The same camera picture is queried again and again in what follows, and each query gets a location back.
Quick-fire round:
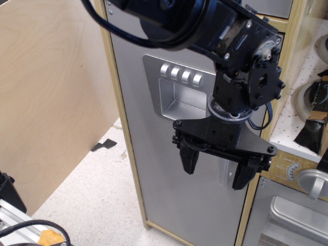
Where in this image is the black box lower left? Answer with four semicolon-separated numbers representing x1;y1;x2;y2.
1;172;27;213

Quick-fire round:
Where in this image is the black braided cable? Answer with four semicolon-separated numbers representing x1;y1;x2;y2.
0;219;71;246
81;0;165;49

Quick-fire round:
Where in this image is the aluminium extrusion rail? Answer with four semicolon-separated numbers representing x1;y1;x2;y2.
1;199;43;245

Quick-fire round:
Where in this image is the orange tape patch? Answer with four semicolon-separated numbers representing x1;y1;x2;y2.
37;229;66;245

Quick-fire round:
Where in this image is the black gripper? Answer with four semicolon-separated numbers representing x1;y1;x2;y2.
173;118;278;190

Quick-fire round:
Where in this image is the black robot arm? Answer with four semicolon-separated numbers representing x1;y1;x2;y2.
114;1;284;190

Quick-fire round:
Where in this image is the light plywood board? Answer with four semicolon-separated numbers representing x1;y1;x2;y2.
1;1;118;215

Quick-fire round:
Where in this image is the wooden toy kitchen frame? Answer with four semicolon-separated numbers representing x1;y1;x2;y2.
95;1;327;245

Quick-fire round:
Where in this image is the silver fridge door handle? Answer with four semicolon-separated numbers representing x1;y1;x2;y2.
218;158;237;187

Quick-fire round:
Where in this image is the grey toy fridge door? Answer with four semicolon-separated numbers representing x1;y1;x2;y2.
111;35;258;245

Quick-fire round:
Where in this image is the black tape piece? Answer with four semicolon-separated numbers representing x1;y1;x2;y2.
91;139;117;152

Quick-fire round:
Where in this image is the white pegboard sink panel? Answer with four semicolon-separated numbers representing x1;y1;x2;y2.
269;19;327;162

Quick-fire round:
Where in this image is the silver ice dispenser panel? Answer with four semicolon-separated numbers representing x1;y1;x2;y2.
142;55;215;120

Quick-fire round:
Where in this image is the black braided cable lower left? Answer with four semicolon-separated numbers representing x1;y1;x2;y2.
0;219;71;246

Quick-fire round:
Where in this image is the grey oven door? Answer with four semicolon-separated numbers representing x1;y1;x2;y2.
242;178;327;245

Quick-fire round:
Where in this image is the black torn tape scrap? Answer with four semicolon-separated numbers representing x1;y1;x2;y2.
294;119;325;154

